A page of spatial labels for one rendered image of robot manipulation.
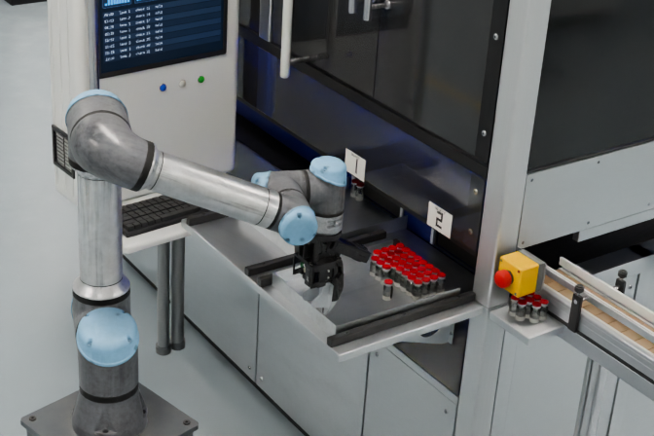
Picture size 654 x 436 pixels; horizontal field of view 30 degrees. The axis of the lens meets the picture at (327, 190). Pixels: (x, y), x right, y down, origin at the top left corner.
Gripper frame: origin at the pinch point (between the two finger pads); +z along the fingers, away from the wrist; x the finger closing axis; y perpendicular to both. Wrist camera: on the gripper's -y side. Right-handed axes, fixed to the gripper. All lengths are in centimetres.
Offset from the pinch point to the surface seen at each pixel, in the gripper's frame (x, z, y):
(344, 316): -0.7, 4.1, -5.3
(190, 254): -127, 58, -36
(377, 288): -7.1, 4.0, -19.1
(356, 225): -35.0, 4.0, -33.2
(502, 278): 19.0, -8.3, -32.4
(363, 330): 8.0, 2.4, -4.2
